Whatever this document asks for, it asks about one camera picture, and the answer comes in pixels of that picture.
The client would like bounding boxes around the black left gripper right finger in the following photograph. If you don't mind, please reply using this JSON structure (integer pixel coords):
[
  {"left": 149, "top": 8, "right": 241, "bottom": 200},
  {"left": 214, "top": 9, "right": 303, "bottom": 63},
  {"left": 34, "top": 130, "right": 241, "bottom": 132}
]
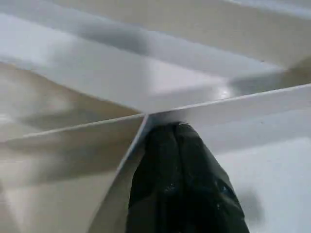
[{"left": 174, "top": 121, "right": 251, "bottom": 233}]

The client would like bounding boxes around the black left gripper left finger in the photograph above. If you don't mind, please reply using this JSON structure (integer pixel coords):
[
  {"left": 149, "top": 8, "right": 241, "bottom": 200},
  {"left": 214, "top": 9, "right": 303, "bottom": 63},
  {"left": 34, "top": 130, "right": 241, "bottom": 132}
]
[{"left": 126, "top": 122, "right": 182, "bottom": 233}]

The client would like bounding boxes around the white plastic table top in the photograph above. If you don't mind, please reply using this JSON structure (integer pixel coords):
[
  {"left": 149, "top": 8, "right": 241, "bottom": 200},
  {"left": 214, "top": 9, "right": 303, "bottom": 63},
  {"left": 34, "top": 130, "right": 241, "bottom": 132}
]
[{"left": 0, "top": 0, "right": 311, "bottom": 233}]

